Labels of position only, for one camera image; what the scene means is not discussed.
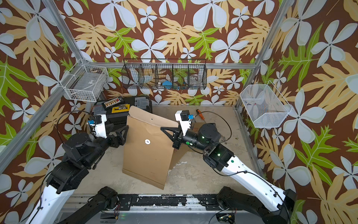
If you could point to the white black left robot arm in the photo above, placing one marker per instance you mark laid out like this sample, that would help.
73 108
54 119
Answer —
81 155

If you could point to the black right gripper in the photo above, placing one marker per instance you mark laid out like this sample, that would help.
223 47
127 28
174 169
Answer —
176 137

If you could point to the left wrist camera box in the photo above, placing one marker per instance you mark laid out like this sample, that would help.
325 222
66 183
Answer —
97 126

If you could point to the white wire basket left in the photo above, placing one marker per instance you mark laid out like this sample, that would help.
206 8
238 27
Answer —
85 81

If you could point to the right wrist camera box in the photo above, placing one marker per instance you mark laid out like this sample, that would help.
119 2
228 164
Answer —
185 118

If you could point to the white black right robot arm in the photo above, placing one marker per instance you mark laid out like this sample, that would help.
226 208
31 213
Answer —
273 204

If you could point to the white wire basket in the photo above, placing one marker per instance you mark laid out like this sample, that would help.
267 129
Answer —
265 105
85 81

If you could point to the screwdriver bit set case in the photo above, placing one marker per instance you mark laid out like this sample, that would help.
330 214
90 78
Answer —
113 102

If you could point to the black plastic toolbox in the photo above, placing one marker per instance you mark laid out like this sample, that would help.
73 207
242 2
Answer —
118 115

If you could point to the blue object in basket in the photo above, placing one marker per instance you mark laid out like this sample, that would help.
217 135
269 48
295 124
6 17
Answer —
167 84

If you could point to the orange handled screwdriver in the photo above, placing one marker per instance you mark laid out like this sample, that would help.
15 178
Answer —
199 113

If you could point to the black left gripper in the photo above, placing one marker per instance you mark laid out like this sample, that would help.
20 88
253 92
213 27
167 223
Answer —
120 139

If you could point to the kraft file bag with string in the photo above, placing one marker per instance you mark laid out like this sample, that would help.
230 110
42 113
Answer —
148 151

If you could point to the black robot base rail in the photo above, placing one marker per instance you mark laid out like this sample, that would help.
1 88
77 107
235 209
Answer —
109 207

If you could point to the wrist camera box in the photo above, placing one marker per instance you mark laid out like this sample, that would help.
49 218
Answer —
185 118
97 126

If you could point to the black wire basket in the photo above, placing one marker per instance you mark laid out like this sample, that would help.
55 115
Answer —
184 74

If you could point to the white wire basket right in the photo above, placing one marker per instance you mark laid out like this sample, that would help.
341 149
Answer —
265 105

